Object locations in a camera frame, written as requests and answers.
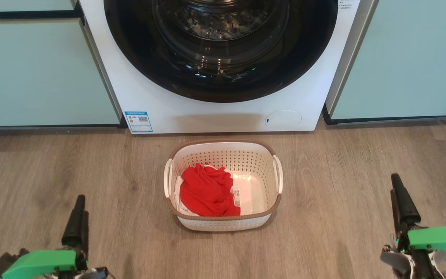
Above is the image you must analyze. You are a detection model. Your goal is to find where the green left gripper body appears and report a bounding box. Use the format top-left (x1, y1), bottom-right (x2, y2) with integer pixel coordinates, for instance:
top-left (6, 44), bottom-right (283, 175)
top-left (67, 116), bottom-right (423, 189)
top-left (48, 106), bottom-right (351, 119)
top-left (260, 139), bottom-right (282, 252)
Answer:
top-left (2, 245), bottom-right (89, 279)

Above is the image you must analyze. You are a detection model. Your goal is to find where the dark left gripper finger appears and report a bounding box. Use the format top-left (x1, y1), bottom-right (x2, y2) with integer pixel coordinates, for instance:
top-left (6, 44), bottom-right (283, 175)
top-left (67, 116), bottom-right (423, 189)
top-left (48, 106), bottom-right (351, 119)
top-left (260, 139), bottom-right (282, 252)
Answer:
top-left (82, 211), bottom-right (89, 259)
top-left (61, 195), bottom-right (86, 248)

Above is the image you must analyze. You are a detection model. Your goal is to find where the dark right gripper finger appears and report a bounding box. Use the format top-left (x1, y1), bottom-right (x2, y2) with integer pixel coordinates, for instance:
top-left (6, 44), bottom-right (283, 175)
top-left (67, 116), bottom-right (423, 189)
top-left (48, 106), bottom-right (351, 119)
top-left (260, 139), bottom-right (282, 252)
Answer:
top-left (391, 173), bottom-right (421, 225)
top-left (391, 190), bottom-right (401, 235)

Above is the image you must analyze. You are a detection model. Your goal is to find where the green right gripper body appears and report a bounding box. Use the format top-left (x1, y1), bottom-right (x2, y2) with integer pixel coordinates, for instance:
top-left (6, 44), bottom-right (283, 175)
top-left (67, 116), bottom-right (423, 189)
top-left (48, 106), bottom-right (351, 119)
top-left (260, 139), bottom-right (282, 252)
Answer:
top-left (397, 222), bottom-right (446, 279)

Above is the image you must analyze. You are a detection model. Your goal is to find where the white garment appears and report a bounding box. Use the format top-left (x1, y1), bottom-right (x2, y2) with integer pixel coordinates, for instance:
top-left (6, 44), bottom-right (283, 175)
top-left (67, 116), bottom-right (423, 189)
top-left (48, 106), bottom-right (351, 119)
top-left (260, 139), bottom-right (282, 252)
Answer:
top-left (174, 165), bottom-right (232, 217)

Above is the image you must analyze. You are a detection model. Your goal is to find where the red garment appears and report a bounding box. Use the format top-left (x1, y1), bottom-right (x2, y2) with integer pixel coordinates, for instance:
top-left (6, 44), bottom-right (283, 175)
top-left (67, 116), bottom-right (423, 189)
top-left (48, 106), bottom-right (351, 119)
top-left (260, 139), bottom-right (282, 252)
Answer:
top-left (180, 163), bottom-right (241, 217)

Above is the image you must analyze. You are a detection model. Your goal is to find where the washing machine door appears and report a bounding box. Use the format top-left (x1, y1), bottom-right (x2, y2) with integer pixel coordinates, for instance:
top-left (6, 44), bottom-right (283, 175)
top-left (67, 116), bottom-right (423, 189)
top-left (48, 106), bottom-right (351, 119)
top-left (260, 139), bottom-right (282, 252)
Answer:
top-left (104, 0), bottom-right (338, 103)

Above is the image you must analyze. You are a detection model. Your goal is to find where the white front-load washing machine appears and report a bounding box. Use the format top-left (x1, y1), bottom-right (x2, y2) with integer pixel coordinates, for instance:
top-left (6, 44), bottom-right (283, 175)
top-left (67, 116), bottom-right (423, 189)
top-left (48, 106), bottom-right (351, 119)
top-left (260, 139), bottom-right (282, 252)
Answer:
top-left (79, 0), bottom-right (378, 134)

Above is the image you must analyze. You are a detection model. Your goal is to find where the blue energy label sticker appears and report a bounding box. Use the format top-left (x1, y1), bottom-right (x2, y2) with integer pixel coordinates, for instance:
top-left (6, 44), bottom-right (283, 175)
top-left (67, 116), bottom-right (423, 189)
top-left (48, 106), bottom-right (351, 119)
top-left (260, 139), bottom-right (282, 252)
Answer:
top-left (124, 111), bottom-right (153, 133)

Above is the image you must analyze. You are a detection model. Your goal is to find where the white perforated laundry basket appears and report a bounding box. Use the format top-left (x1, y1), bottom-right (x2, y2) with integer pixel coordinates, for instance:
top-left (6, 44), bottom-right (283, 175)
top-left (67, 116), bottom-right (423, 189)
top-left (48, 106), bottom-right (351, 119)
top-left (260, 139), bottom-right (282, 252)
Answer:
top-left (163, 139), bottom-right (284, 232)

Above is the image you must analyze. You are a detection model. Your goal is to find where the pale green cabinet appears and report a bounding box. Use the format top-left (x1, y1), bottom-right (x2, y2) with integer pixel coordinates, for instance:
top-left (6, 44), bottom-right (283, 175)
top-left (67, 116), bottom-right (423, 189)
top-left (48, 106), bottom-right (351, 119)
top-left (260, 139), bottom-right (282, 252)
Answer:
top-left (322, 0), bottom-right (446, 125)
top-left (0, 0), bottom-right (127, 129)

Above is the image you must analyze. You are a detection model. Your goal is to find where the round white filter cover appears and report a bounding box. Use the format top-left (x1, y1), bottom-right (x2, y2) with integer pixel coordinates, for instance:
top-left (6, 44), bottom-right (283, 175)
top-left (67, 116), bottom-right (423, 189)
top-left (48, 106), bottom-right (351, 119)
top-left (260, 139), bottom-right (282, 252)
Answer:
top-left (265, 110), bottom-right (302, 131)

